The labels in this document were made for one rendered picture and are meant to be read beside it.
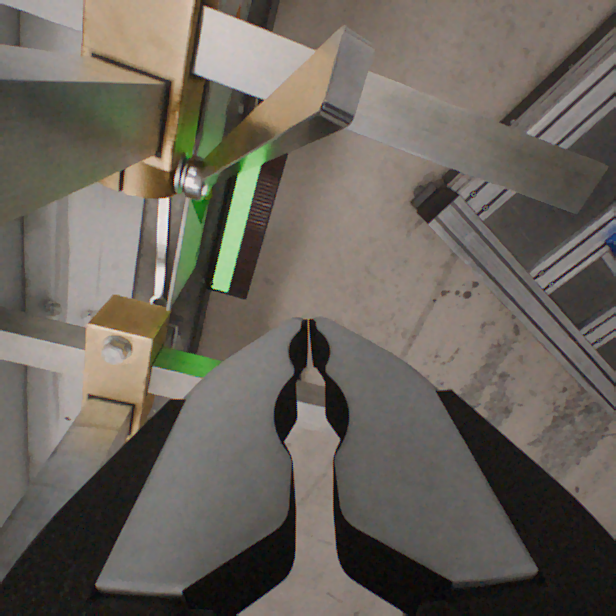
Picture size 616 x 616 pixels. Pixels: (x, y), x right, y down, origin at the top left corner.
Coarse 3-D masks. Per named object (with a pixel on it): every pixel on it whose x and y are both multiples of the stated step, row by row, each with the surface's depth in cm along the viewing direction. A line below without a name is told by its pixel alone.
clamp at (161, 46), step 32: (96, 0) 18; (128, 0) 18; (160, 0) 18; (192, 0) 18; (96, 32) 19; (128, 32) 19; (160, 32) 19; (192, 32) 19; (128, 64) 19; (160, 64) 19; (192, 64) 20; (192, 96) 22; (192, 128) 24; (160, 160) 21; (128, 192) 22; (160, 192) 23
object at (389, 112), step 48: (0, 0) 19; (48, 0) 19; (240, 48) 20; (288, 48) 20; (384, 96) 21; (432, 96) 21; (432, 144) 22; (480, 144) 22; (528, 144) 22; (528, 192) 24; (576, 192) 24
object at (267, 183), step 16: (272, 160) 37; (272, 176) 38; (256, 192) 39; (272, 192) 39; (256, 208) 40; (256, 224) 40; (256, 240) 41; (240, 256) 42; (240, 272) 43; (240, 288) 44
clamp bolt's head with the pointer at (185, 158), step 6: (186, 156) 24; (180, 162) 23; (186, 162) 23; (180, 168) 23; (186, 168) 23; (180, 174) 23; (180, 180) 24; (174, 186) 23; (180, 186) 24; (210, 186) 25; (180, 192) 25; (204, 192) 24; (210, 192) 35; (210, 198) 36
